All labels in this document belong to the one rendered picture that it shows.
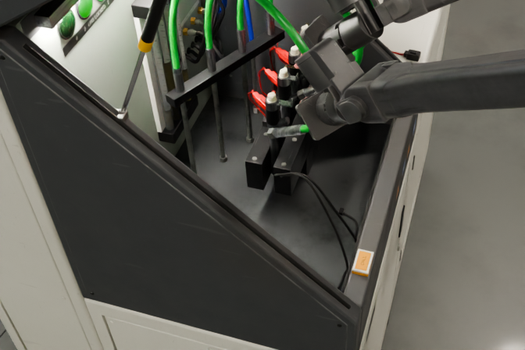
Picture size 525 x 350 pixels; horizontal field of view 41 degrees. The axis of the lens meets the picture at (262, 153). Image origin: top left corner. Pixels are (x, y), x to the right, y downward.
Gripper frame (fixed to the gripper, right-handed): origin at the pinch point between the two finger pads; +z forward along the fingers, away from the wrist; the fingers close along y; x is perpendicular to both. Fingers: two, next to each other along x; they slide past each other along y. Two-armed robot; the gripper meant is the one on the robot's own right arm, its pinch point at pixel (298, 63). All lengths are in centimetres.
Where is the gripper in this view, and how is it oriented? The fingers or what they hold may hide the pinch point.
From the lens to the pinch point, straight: 132.3
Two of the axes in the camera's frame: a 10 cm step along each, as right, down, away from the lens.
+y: -6.1, -7.6, -2.0
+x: -5.5, 5.9, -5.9
